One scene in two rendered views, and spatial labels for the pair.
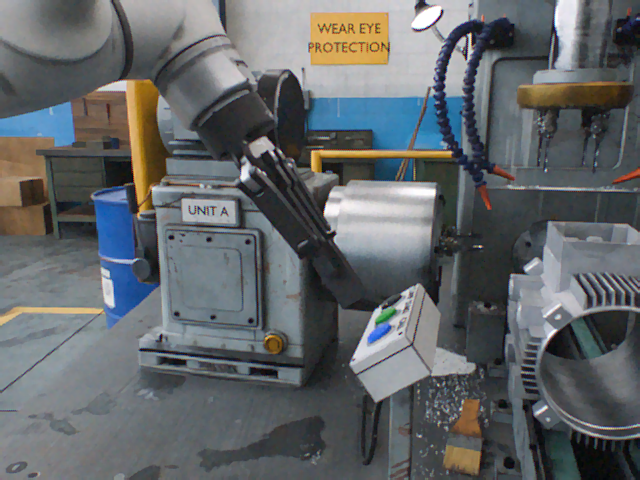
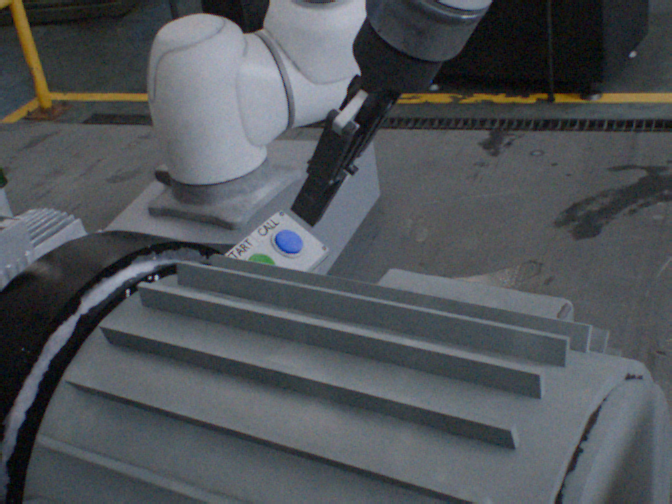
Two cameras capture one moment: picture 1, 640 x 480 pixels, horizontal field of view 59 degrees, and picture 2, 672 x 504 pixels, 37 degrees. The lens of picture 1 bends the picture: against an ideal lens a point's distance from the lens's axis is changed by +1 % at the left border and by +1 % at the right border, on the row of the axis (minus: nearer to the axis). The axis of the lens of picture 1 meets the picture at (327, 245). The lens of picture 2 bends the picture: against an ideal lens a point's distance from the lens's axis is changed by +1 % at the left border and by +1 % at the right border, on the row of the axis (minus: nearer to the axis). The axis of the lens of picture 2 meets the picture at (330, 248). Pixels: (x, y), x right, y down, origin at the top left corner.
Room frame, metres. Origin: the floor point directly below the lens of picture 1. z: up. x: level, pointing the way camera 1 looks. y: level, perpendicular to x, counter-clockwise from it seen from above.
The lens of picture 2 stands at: (1.38, 0.31, 1.55)
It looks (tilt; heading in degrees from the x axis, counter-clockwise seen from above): 29 degrees down; 201
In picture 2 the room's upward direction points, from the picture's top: 9 degrees counter-clockwise
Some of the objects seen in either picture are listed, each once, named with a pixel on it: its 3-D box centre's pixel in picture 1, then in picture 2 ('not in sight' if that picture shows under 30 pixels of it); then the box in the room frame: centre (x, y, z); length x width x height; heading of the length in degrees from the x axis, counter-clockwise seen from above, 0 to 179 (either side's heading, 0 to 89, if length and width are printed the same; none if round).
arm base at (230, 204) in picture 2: not in sight; (212, 176); (0.10, -0.37, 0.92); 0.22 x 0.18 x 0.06; 75
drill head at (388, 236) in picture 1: (361, 245); not in sight; (1.05, -0.07, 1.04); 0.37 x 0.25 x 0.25; 76
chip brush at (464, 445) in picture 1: (466, 432); not in sight; (0.78, -0.22, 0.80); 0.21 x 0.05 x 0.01; 161
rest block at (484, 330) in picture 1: (485, 331); not in sight; (1.05, -0.32, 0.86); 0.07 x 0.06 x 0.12; 76
